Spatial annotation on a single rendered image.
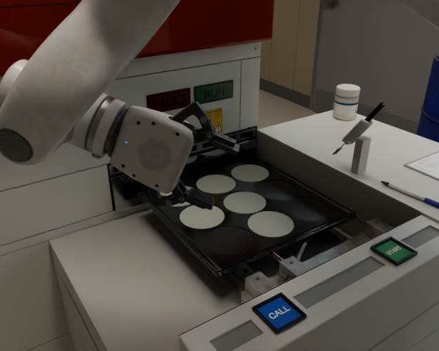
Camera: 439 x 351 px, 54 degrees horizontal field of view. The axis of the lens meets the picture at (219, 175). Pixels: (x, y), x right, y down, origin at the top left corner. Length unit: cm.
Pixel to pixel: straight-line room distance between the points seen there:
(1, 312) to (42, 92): 76
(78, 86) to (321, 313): 45
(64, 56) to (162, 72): 55
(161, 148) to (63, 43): 18
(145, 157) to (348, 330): 40
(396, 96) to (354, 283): 309
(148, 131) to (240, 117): 65
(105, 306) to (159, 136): 42
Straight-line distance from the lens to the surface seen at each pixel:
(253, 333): 64
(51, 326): 126
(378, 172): 108
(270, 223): 95
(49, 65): 52
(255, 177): 113
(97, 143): 60
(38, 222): 108
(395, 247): 83
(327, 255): 91
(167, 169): 60
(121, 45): 53
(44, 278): 116
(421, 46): 359
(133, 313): 87
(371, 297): 73
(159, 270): 96
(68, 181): 105
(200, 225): 94
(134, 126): 60
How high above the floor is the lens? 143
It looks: 28 degrees down
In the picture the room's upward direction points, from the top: straight up
